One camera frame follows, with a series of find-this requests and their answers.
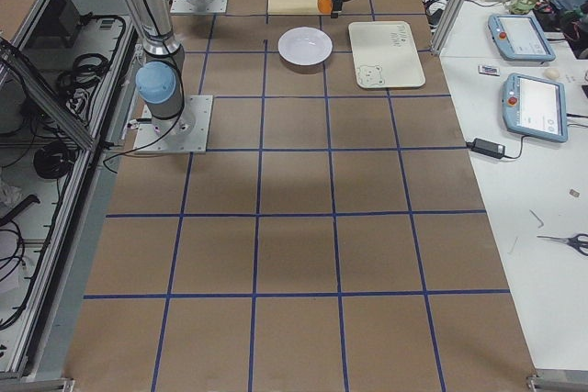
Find orange fruit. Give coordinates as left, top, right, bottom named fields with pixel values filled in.
left=317, top=0, right=333, bottom=15

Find cream bear tray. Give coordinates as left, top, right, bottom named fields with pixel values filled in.
left=348, top=21, right=425, bottom=89

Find white round plate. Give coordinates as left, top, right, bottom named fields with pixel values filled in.
left=277, top=27, right=333, bottom=66

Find small card box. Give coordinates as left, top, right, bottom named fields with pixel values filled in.
left=478, top=64, right=501, bottom=76

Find upper teach pendant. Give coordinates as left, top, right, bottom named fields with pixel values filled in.
left=487, top=14, right=556, bottom=62

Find teach pendant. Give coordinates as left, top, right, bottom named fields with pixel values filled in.
left=487, top=14, right=556, bottom=62
left=502, top=73, right=569, bottom=143

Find black power brick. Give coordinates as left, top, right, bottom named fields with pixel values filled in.
left=466, top=138, right=505, bottom=159

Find lower teach pendant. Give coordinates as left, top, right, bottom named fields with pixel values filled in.
left=502, top=73, right=569, bottom=143

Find small white egg object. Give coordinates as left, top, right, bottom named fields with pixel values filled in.
left=543, top=67, right=560, bottom=81

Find side equipment rack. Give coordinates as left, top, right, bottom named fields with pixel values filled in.
left=1, top=0, right=137, bottom=390

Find black scissors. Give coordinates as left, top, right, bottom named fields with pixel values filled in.
left=538, top=233, right=588, bottom=256

